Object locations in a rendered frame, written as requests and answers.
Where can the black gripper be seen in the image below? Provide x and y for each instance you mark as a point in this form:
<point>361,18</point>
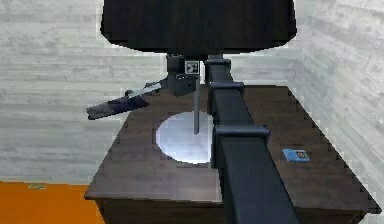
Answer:
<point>178,83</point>

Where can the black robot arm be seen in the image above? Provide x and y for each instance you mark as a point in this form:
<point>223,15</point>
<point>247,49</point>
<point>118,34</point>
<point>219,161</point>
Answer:
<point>248,173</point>

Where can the dark brown chest of drawers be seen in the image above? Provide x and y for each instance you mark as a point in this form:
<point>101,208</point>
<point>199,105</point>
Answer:
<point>160,180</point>

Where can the black shade table lamp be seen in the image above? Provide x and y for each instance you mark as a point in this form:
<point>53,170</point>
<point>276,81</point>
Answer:
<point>200,23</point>

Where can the small green flat object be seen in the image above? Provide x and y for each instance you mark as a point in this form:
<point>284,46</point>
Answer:
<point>37,187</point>

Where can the blue flat card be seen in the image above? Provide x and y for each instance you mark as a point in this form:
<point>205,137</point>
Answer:
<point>296,155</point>

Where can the orange flat block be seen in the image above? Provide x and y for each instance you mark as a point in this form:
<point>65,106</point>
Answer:
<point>43,206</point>

